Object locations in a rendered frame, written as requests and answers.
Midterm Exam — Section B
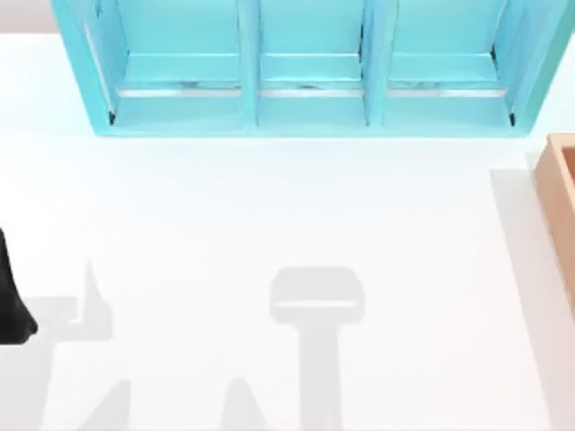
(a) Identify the light blue rack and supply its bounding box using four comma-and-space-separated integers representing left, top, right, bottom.
49, 0, 575, 139

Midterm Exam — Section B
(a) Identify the salmon-coloured shallow box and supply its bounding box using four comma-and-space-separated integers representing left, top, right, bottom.
534, 132, 575, 301

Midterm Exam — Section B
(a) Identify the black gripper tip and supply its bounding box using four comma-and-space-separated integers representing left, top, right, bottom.
0, 228, 39, 346

